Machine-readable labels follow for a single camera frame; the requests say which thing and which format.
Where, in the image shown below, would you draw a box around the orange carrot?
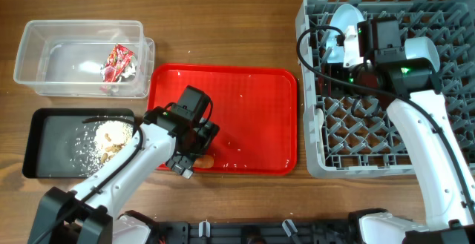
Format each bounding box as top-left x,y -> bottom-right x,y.
194,155 -> 214,169

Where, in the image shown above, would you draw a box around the light blue plate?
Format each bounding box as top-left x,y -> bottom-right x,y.
326,4 -> 365,64

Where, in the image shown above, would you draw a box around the grey dishwasher rack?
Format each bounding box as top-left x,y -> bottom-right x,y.
295,0 -> 474,179

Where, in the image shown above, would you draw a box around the light blue bowl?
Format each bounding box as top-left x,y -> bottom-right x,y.
404,36 -> 441,72

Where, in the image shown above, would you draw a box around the black waste tray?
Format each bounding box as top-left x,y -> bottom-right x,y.
22,108 -> 134,179

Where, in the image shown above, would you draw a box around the crumpled white tissue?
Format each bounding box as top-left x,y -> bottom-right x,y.
106,56 -> 138,93

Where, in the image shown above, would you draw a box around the black mounting rail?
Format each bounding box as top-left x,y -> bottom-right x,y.
122,210 -> 357,244

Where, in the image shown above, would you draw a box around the red snack wrapper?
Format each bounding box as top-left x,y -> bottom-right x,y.
101,44 -> 135,82

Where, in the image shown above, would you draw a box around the rice and peanut shells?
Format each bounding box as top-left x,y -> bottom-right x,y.
70,120 -> 134,176

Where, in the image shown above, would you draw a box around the white plastic spoon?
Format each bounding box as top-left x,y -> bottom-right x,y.
315,108 -> 324,142

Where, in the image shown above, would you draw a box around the red serving tray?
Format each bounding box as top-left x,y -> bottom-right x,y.
148,63 -> 298,176

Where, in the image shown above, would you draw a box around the clear plastic bin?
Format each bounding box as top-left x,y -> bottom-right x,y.
13,20 -> 155,99

